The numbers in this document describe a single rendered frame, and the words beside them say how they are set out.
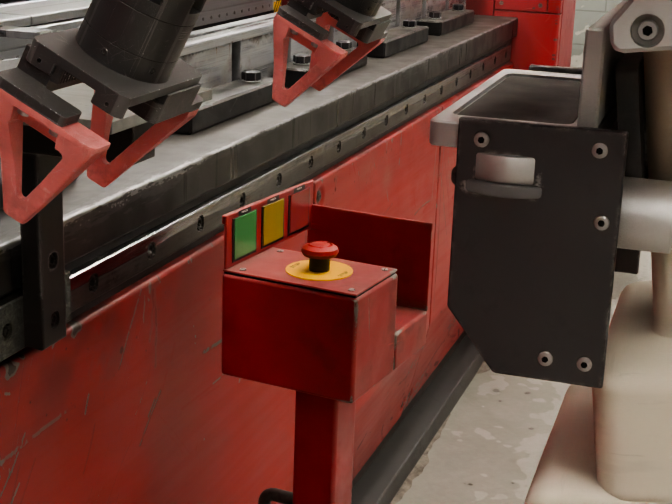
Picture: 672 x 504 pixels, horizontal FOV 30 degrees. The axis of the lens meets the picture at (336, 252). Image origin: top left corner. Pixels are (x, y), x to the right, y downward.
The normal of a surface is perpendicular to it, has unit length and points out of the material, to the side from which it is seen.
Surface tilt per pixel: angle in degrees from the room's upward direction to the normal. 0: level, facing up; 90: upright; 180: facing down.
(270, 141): 90
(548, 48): 90
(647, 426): 90
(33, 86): 27
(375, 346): 90
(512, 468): 0
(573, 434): 8
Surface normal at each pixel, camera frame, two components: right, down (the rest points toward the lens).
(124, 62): 0.11, 0.48
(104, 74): 0.46, -0.80
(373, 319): 0.90, 0.15
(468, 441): 0.04, -0.96
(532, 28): -0.33, 0.26
